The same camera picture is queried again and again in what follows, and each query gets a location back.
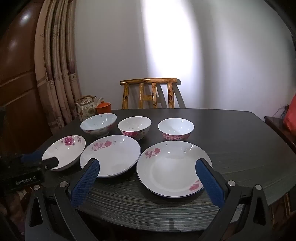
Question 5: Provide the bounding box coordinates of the small white floral plate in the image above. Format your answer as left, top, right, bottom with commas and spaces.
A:
42, 134, 86, 172

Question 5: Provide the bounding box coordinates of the dark wooden side table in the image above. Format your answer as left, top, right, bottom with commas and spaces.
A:
264, 116, 296, 153

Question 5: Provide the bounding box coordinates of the large blue-rimmed floral plate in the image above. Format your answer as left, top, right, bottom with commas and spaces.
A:
136, 141, 213, 198

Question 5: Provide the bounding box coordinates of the red plastic bag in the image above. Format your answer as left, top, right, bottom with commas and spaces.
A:
283, 93, 296, 130

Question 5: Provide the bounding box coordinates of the medium blue-rimmed floral plate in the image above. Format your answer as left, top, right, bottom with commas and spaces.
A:
80, 135, 142, 178

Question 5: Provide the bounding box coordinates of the floral ceramic teapot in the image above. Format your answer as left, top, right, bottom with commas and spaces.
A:
75, 95, 103, 122

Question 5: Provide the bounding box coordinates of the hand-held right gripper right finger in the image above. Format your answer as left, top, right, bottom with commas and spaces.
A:
195, 158, 275, 241

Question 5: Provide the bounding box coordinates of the pink floral bowl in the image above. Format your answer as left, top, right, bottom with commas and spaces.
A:
158, 118, 195, 142
118, 116, 152, 141

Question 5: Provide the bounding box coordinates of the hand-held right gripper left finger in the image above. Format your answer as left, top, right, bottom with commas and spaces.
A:
24, 158, 100, 241

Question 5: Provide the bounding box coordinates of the beige patterned curtain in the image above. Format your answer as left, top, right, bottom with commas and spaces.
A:
35, 0, 82, 135

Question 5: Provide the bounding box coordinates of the orange lidded tea cup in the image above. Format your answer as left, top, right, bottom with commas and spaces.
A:
95, 101, 112, 114

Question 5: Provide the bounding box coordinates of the brown wooden door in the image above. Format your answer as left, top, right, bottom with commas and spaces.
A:
0, 7, 52, 163

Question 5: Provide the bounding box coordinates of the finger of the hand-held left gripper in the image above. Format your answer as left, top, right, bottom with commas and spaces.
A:
35, 157, 59, 171
20, 150, 44, 164

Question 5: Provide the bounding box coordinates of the large pale blue bowl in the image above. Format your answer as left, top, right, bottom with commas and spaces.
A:
80, 113, 117, 137

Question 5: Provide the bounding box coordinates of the wooden chair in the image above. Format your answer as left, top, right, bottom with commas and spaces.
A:
120, 78, 186, 109

